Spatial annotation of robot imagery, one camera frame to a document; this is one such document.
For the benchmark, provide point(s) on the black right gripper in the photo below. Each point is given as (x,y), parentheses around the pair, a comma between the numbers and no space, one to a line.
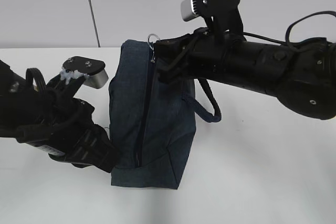
(192,56)

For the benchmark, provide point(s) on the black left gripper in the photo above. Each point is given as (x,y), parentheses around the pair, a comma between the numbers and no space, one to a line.
(65,129)

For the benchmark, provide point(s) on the dark blue lunch bag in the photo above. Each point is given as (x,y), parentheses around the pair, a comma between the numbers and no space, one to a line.
(151,123)

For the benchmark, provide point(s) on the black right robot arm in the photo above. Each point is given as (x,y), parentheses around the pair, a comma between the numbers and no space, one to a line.
(303,81)

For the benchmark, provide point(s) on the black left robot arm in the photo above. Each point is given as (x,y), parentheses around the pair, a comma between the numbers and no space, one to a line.
(18,106)

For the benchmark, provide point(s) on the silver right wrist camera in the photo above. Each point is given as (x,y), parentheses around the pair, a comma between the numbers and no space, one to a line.
(220,15)

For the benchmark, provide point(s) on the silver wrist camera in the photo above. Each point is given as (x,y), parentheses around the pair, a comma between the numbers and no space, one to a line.
(92,70)
(220,15)

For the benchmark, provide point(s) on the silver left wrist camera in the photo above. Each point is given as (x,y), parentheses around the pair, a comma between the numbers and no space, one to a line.
(92,70)

